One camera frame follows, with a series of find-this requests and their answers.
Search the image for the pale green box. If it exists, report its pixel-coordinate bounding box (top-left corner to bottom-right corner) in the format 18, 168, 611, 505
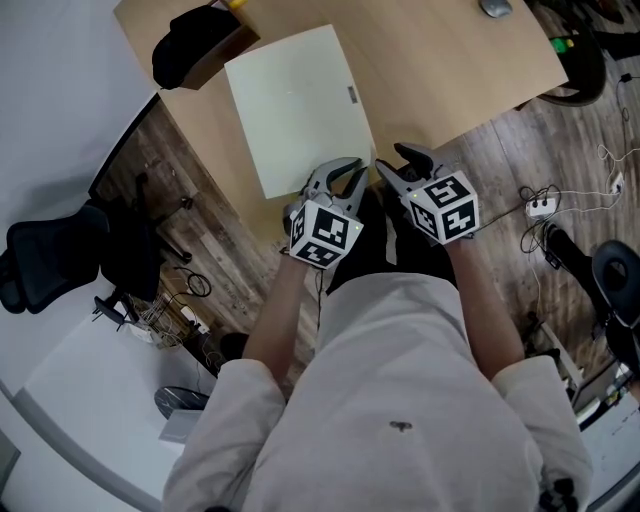
223, 23, 377, 200

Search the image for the tangle of cables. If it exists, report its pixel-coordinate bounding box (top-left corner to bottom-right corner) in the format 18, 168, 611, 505
132, 294, 211, 349

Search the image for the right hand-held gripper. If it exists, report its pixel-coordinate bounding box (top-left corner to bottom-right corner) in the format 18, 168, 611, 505
374, 141, 481, 248

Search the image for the black mesh office chair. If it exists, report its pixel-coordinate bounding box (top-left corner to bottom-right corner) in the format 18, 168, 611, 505
0, 172, 194, 316

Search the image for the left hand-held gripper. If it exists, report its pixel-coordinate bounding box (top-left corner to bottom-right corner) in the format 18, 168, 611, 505
281, 156, 371, 272

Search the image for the person's left leg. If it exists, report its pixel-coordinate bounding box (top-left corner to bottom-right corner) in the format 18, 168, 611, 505
324, 188, 392, 296

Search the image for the black cloth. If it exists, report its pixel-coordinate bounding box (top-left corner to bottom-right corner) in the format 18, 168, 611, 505
151, 5, 241, 91

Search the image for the person's white shirt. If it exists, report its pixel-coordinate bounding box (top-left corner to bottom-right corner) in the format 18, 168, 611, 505
162, 272, 594, 512

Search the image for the person's left forearm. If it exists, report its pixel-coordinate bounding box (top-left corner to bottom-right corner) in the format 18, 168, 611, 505
242, 254, 309, 397

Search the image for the grey computer mouse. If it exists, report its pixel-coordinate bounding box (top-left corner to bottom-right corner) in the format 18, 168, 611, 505
479, 0, 514, 19

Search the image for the black router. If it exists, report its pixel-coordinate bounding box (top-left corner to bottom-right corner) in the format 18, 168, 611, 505
93, 294, 139, 333

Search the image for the person's right forearm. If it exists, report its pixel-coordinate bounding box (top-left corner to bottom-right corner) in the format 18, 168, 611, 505
444, 239, 527, 382

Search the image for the person's leg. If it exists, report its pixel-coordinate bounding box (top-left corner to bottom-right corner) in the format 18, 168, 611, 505
382, 199, 459, 292
543, 222, 601, 286
324, 188, 392, 296

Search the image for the black marble round table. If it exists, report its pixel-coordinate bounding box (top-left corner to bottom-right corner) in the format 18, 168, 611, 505
153, 385, 211, 421

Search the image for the white box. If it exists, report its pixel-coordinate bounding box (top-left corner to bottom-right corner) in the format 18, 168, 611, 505
158, 409, 204, 454

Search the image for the white power strip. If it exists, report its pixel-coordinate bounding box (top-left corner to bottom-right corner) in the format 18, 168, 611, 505
525, 197, 560, 219
179, 307, 211, 334

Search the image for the black round stool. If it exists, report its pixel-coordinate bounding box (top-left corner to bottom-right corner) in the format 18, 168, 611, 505
219, 332, 250, 362

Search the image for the black chair with grey headrest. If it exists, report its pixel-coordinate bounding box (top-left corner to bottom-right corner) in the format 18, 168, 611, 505
592, 239, 640, 329

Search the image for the person's right leg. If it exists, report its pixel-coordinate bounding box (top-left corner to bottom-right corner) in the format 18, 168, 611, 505
382, 199, 459, 292

